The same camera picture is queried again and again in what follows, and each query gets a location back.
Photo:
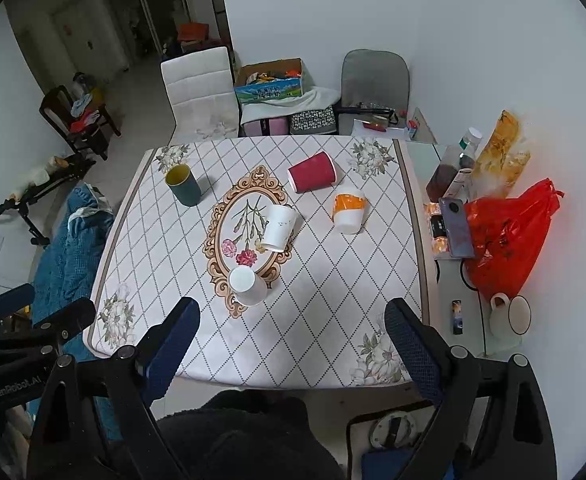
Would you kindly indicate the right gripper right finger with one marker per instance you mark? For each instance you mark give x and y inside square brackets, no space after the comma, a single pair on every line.
[422,350]

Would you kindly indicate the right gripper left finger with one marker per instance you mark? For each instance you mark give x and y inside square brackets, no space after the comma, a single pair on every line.
[161,350]

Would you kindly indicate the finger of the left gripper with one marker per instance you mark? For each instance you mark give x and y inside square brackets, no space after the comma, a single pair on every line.
[65,324]
[8,302]

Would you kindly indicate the orange and white cup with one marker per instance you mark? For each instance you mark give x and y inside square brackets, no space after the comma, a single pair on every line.
[349,206]

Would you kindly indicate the dark green yellow-lined cup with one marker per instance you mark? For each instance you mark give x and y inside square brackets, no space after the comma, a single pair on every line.
[183,184]

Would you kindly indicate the white floral paper cup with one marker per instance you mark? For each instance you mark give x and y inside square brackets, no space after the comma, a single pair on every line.
[280,224]

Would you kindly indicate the dark red paper cup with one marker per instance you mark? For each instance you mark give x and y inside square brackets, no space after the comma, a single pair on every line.
[317,171]

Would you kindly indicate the blue knitted blanket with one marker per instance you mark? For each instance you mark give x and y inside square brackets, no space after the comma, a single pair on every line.
[67,267]

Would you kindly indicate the white ceramic mug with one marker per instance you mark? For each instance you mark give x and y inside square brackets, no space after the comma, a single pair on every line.
[511,318]

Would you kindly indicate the grey smartphone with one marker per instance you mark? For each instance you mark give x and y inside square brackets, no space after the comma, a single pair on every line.
[457,228]

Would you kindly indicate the black exercise stand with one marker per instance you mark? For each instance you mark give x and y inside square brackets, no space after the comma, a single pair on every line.
[41,182]

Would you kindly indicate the red plastic bag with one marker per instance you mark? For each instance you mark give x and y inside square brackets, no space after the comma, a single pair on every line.
[507,237]

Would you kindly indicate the floral diamond pattern tablecloth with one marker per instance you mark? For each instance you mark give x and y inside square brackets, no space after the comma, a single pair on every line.
[321,324]

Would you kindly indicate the black wooden chair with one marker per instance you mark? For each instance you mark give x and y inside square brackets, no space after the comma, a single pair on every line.
[80,123]

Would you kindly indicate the dark liquid bottle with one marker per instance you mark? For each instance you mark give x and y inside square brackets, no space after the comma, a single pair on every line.
[445,173]

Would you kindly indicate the yellow snack bag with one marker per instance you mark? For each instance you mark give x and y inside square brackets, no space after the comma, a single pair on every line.
[502,160]

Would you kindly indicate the white cap bottle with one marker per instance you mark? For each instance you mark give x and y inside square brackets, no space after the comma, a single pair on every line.
[470,142]

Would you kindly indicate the black white patterned bag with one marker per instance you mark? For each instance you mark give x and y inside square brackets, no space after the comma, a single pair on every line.
[313,122]

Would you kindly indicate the white cushioned chair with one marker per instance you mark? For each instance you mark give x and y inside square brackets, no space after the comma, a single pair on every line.
[201,92]

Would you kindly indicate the grey padded chair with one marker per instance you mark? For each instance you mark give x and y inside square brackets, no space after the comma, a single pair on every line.
[373,83]

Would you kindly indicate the white cloth on stool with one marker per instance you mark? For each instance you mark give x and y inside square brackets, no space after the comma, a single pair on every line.
[316,98]

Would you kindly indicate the cardboard box with toys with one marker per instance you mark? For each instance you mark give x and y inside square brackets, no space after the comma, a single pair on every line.
[268,81]

